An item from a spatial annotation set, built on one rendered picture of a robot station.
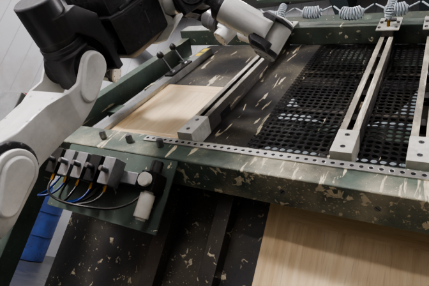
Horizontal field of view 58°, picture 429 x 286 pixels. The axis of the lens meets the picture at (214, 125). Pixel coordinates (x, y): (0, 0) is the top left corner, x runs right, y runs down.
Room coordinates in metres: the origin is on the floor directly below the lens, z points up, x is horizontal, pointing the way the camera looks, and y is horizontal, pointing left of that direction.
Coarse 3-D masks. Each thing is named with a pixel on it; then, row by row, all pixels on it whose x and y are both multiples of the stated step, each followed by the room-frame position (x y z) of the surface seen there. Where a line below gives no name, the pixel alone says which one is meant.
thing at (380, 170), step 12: (180, 144) 1.29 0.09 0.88; (192, 144) 1.28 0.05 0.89; (204, 144) 1.26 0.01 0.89; (216, 144) 1.24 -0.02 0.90; (264, 156) 1.14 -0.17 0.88; (276, 156) 1.12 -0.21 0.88; (288, 156) 1.11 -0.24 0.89; (300, 156) 1.10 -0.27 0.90; (348, 168) 1.01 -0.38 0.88; (360, 168) 1.00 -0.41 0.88; (372, 168) 0.99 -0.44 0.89; (384, 168) 0.98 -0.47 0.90; (396, 168) 0.97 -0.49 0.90
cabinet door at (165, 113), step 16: (160, 96) 1.71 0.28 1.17; (176, 96) 1.68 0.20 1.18; (192, 96) 1.65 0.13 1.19; (208, 96) 1.61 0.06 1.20; (144, 112) 1.63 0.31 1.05; (160, 112) 1.60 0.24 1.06; (176, 112) 1.56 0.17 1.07; (192, 112) 1.53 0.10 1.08; (112, 128) 1.57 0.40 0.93; (128, 128) 1.55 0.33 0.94; (144, 128) 1.52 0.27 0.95; (160, 128) 1.49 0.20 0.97; (176, 128) 1.46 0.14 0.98
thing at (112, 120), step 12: (204, 48) 2.05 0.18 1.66; (192, 60) 1.93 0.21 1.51; (204, 60) 2.01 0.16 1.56; (180, 72) 1.85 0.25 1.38; (156, 84) 1.78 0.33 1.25; (168, 84) 1.80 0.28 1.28; (144, 96) 1.70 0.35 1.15; (132, 108) 1.64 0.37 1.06; (108, 120) 1.59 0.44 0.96; (120, 120) 1.60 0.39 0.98
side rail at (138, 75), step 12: (168, 48) 2.15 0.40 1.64; (180, 48) 2.18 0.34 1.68; (156, 60) 2.03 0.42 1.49; (168, 60) 2.11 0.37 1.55; (132, 72) 1.95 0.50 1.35; (144, 72) 1.98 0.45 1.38; (156, 72) 2.06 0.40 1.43; (120, 84) 1.86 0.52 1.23; (132, 84) 1.93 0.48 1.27; (144, 84) 2.01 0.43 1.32; (108, 96) 1.82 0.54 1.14; (120, 96) 1.89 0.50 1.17; (132, 96) 1.96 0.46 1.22; (96, 108) 1.79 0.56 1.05; (108, 108) 1.85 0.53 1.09; (96, 120) 1.81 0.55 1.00
